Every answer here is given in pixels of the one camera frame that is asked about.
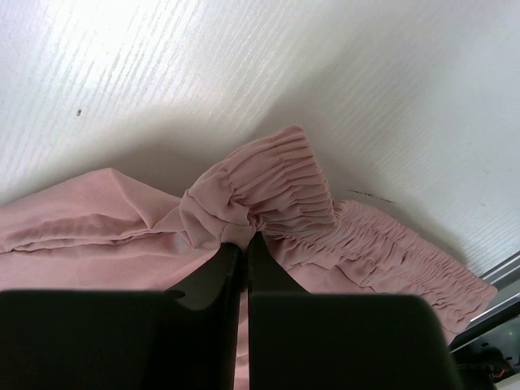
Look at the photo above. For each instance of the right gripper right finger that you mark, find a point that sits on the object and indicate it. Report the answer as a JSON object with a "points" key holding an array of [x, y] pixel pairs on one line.
{"points": [[300, 340]]}

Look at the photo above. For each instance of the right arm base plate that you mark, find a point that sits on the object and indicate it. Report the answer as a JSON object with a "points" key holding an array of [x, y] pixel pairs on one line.
{"points": [[487, 355]]}

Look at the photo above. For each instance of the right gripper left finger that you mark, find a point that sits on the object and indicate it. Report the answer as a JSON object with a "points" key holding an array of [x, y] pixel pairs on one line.
{"points": [[180, 338]]}

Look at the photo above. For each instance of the front aluminium rail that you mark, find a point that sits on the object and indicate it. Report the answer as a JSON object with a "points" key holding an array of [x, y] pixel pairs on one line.
{"points": [[505, 278]]}

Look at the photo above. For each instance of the pink trousers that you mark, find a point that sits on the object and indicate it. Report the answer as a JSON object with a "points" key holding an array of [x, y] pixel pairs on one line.
{"points": [[104, 231]]}

